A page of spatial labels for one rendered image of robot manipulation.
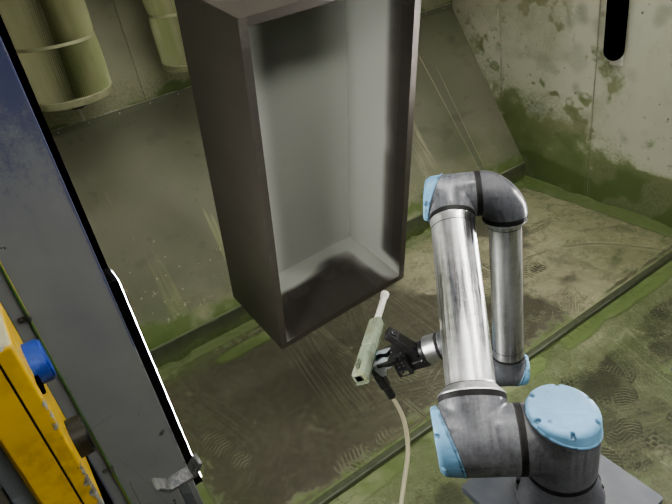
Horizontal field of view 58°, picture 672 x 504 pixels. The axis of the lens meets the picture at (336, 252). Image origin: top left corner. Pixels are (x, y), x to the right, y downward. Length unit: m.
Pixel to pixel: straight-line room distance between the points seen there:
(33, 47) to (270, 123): 1.02
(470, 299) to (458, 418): 0.27
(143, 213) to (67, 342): 1.78
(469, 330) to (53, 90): 1.95
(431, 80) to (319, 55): 1.76
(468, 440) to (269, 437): 1.34
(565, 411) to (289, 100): 1.36
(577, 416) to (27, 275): 1.08
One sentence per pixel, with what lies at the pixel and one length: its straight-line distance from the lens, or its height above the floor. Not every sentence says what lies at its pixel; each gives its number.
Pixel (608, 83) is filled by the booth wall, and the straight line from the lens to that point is 3.53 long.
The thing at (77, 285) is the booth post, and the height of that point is 1.30.
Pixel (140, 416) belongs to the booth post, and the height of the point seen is 0.94.
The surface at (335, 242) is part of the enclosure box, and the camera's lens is 2.63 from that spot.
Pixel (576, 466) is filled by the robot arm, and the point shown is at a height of 0.82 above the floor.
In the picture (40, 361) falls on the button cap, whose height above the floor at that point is 1.49.
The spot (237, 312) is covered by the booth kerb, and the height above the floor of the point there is 0.14.
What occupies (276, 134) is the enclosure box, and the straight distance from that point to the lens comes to 2.16.
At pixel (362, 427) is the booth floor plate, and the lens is 2.47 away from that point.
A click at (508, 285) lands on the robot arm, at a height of 0.89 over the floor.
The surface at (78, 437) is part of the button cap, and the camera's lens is 0.79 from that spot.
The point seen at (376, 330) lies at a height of 0.55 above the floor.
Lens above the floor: 1.88
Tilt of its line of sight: 32 degrees down
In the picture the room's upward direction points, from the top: 10 degrees counter-clockwise
